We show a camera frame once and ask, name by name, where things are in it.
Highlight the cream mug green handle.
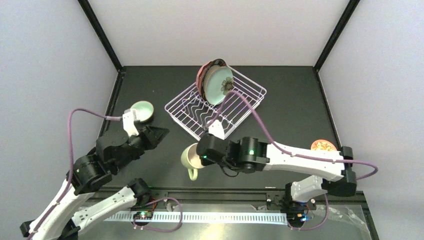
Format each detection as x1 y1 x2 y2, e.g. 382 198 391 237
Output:
180 143 205 181

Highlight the white wire dish rack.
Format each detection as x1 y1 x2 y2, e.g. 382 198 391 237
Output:
164 66 267 140

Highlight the green flower plate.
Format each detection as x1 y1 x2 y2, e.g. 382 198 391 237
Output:
203 65 234 106

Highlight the pink polka dot plate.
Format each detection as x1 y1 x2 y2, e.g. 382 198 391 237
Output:
195 61 212 95

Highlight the dark striped plate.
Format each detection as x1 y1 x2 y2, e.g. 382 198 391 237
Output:
199 58 227 101

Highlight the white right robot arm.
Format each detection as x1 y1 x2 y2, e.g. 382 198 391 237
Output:
196 133 357 206

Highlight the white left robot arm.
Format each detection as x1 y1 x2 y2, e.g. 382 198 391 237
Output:
19 123 170 240

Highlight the green celadon bowl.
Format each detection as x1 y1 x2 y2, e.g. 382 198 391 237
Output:
130 100 155 123

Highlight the white LED light strip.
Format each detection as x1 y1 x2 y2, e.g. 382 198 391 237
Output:
105 210 288 226

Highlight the orange floral bowl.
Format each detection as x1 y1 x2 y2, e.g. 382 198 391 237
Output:
310 139 337 152

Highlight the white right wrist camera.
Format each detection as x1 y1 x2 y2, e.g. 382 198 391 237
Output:
207 119 226 140

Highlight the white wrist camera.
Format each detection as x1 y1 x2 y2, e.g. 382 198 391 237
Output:
207 119 226 140
122 108 139 137

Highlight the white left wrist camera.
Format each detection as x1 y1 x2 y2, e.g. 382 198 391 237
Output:
122 108 139 137

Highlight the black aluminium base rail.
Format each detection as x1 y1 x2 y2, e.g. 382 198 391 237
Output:
82 188 380 240

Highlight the black left frame post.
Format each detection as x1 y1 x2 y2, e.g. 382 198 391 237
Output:
77 0 123 73

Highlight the black frame post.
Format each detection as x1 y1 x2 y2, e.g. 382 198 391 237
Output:
313 0 360 73
77 0 123 73

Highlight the black right frame post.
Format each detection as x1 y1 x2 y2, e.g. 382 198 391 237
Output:
313 0 360 73

